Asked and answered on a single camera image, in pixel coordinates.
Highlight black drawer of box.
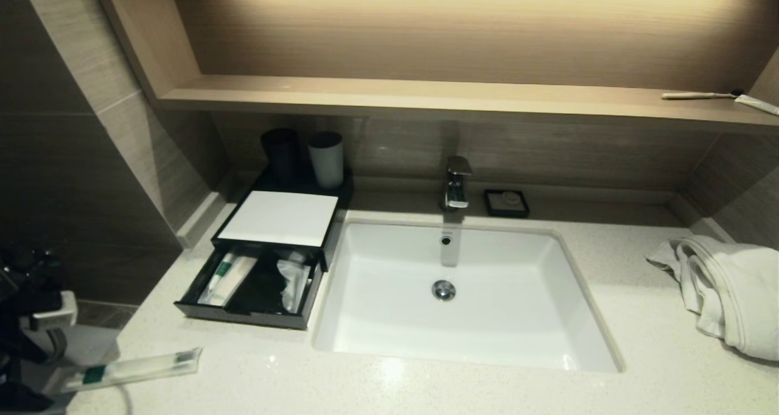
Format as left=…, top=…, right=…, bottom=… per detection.
left=174, top=243, right=324, bottom=331

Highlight black square soap dish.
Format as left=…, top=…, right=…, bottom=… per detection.
left=483, top=189, right=531, bottom=219

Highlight small white toothpaste tube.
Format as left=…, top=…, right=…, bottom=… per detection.
left=734, top=94, right=779, bottom=116

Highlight chrome faucet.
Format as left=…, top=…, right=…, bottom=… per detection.
left=439, top=156, right=473, bottom=212

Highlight white rectangular sink basin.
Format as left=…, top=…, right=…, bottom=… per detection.
left=312, top=218, right=624, bottom=374

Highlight light wooden wall shelf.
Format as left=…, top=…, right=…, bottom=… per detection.
left=91, top=0, right=779, bottom=136

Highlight white cup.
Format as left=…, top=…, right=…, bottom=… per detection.
left=307, top=131, right=344, bottom=189

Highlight translucent packet small green print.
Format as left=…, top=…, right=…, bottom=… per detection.
left=281, top=272, right=313, bottom=315

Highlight black box white lid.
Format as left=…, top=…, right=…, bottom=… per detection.
left=212, top=170, right=355, bottom=273

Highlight beige toothbrush black bristles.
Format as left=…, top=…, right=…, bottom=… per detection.
left=662, top=89, right=744, bottom=100

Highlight black cup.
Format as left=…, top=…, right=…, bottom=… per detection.
left=260, top=128, right=300, bottom=186

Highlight white crumpled towel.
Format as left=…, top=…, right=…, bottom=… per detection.
left=645, top=235, right=779, bottom=363

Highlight white green toothpaste packet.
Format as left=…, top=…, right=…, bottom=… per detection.
left=198, top=252, right=259, bottom=307

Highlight long clear toothbrush packet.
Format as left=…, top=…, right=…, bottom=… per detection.
left=46, top=346, right=203, bottom=395

